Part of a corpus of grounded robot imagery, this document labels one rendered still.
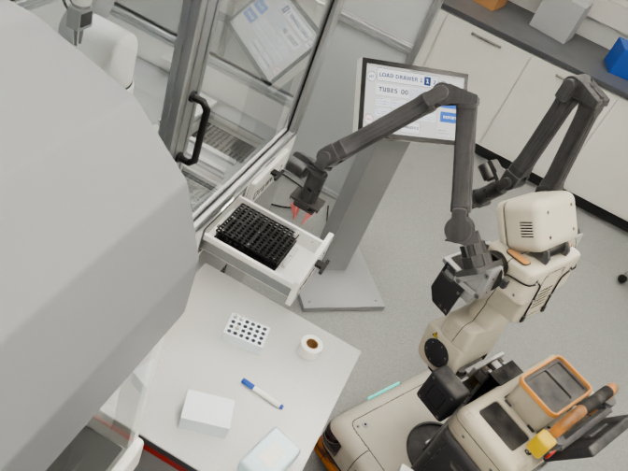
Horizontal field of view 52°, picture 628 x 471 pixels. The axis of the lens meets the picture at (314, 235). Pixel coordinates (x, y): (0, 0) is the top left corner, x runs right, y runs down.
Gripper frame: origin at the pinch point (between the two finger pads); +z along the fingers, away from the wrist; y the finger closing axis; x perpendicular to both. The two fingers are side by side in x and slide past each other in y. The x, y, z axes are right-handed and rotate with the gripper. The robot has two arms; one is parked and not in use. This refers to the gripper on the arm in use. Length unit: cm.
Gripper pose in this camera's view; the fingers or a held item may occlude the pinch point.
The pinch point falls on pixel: (299, 220)
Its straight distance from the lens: 208.0
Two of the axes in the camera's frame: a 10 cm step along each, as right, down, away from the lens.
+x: 3.9, -4.9, 7.8
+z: -3.2, 7.2, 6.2
